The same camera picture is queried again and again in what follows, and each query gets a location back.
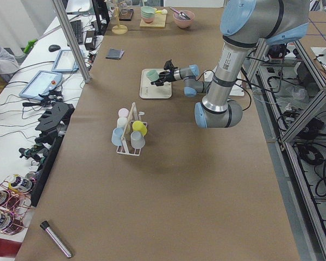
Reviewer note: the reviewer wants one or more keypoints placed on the light blue cup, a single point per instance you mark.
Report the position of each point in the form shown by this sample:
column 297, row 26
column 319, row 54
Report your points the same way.
column 116, row 137

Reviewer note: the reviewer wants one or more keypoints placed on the mint green cup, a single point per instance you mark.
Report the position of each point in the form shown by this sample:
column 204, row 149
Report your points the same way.
column 152, row 75

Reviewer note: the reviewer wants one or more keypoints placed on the cream rabbit tray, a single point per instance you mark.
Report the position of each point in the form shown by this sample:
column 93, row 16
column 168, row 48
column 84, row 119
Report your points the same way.
column 149, row 91

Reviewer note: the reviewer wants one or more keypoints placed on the black stepped holder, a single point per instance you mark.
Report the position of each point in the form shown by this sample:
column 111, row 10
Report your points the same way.
column 60, row 112

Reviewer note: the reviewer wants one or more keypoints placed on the folded grey cloth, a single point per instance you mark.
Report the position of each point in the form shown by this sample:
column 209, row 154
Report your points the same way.
column 115, row 54

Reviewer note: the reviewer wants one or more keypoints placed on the cream cup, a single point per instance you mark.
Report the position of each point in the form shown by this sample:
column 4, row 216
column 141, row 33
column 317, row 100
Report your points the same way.
column 122, row 123

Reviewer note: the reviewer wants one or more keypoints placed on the copper wire spool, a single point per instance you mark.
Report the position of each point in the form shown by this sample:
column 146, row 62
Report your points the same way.
column 12, row 201
column 20, row 184
column 10, row 223

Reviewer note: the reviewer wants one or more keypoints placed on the pink cup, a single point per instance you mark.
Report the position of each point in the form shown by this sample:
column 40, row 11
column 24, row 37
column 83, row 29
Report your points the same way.
column 123, row 112

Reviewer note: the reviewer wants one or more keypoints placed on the yellow cup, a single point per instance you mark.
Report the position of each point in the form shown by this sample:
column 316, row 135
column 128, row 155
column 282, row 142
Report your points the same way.
column 139, row 126

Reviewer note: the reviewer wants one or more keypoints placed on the pink bowl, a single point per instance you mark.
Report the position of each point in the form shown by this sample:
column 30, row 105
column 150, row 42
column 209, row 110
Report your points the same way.
column 183, row 23

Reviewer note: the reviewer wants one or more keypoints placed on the black framed box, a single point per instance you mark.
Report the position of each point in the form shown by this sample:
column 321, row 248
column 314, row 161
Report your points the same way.
column 126, row 15

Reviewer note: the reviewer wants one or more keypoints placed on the wooden mug tree stand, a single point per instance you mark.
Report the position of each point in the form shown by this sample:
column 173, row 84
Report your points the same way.
column 118, row 29

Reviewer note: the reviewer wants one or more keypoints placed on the grey cup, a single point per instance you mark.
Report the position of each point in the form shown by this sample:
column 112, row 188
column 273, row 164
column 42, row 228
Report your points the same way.
column 137, row 140

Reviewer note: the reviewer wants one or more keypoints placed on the mint green bowl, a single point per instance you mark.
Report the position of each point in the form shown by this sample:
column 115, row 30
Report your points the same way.
column 147, row 14

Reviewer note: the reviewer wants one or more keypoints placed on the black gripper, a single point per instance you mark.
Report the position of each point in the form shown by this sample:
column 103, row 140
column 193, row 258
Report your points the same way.
column 170, row 75

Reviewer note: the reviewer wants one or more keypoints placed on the white wire cup rack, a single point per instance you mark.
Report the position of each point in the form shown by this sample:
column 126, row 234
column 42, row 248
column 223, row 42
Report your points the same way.
column 129, row 135

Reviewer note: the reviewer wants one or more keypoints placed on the blue teach pendant tablet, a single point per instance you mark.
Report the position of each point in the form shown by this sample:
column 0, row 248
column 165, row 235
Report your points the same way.
column 41, row 84

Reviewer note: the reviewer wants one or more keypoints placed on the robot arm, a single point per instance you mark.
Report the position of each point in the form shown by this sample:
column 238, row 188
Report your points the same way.
column 243, row 23

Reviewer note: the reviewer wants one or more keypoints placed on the black keyboard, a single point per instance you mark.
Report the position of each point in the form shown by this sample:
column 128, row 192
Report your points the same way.
column 77, row 30

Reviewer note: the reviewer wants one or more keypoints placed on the black computer mouse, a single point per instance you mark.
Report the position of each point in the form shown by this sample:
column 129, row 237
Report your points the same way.
column 53, row 48

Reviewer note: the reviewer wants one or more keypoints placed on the bamboo cutting board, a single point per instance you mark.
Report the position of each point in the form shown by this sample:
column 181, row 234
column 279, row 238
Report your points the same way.
column 158, row 21

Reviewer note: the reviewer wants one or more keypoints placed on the metal tube with black cap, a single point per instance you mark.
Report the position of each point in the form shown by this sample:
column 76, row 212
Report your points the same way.
column 56, row 239

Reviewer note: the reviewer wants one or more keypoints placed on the aluminium frame post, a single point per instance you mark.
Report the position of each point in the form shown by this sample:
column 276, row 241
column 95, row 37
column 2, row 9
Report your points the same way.
column 71, row 39

